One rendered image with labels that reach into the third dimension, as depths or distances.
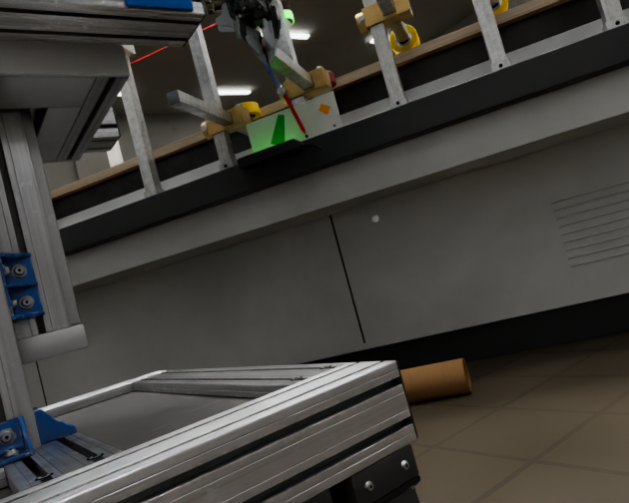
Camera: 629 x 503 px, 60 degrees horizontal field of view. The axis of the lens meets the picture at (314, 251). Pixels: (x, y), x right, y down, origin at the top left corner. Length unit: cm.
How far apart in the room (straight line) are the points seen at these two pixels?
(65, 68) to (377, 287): 109
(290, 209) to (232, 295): 44
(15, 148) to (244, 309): 106
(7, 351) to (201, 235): 92
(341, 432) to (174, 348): 140
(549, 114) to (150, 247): 114
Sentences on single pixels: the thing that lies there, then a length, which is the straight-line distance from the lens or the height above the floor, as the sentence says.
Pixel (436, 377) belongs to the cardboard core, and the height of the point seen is 5.
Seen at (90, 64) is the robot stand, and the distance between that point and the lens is 82.
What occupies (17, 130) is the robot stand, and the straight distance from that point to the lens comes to 89.
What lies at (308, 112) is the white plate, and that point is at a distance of 147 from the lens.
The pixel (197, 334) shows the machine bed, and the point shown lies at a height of 27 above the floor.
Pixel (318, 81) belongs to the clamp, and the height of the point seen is 84.
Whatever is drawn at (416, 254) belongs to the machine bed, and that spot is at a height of 33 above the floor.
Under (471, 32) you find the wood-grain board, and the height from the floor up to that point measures 88.
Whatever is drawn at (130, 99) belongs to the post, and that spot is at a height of 100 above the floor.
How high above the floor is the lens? 34
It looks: 3 degrees up
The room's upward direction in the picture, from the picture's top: 15 degrees counter-clockwise
